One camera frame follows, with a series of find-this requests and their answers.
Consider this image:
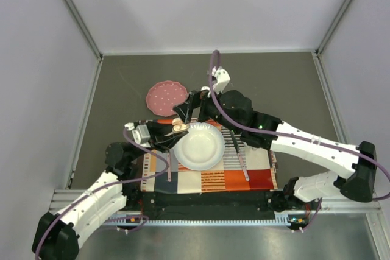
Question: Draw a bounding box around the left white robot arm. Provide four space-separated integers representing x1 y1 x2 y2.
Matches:
32 118 190 259

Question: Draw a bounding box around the pink handled fork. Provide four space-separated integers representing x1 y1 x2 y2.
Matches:
166 152 172 182

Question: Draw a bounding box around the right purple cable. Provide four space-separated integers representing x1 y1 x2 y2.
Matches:
208 49 390 202

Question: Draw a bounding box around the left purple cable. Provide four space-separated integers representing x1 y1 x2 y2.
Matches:
34 128 170 260

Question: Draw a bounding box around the white ceramic plate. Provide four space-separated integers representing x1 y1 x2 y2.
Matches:
173 122 225 171

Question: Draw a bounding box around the grey slotted cable duct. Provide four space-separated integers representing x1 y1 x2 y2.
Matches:
103 213 308 228

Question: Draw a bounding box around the aluminium frame rail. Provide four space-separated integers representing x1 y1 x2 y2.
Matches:
45 0 104 60

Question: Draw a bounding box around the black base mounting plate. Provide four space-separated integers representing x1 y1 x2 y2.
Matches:
122 191 306 220

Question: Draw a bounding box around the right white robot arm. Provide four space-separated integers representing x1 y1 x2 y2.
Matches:
173 90 377 209

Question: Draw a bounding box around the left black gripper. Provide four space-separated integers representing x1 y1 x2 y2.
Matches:
129 121 188 162

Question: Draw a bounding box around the purple cable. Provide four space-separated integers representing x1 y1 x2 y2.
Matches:
208 49 390 202
34 128 170 260

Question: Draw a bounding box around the pink handled knife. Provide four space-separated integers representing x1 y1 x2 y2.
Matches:
230 132 250 181

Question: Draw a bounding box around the pink earbud charging case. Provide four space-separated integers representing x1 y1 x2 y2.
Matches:
172 118 190 133

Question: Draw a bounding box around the orange patterned placemat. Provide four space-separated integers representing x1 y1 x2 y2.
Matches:
140 120 278 194

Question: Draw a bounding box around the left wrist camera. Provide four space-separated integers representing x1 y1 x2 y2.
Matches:
123 122 151 148

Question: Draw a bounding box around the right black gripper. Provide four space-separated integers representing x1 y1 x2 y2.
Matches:
174 83 241 135

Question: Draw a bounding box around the pink polka dot plate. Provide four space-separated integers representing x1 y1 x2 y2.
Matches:
145 80 188 117

